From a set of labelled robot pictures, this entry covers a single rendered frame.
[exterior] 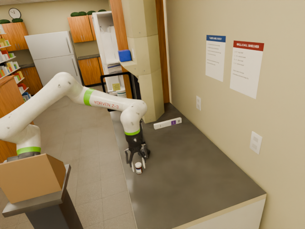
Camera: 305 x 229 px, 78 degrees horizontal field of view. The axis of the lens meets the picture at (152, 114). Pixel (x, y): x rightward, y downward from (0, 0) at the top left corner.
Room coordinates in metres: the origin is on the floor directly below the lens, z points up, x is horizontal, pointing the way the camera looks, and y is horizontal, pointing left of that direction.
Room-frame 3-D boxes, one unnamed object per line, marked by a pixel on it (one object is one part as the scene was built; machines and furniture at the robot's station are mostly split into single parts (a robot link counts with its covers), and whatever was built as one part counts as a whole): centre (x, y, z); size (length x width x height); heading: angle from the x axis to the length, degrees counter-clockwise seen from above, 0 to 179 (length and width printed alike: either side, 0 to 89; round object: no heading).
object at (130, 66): (1.74, 0.17, 1.46); 0.32 x 0.12 x 0.10; 14
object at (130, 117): (0.96, 0.12, 1.33); 0.13 x 0.11 x 0.14; 159
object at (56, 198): (0.94, 0.78, 0.92); 0.32 x 0.32 x 0.04; 10
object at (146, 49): (1.79, 0.00, 1.33); 0.32 x 0.25 x 0.77; 14
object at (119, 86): (1.88, 0.32, 1.19); 0.30 x 0.01 x 0.40; 97
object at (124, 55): (1.84, 0.20, 1.56); 0.10 x 0.10 x 0.09; 14
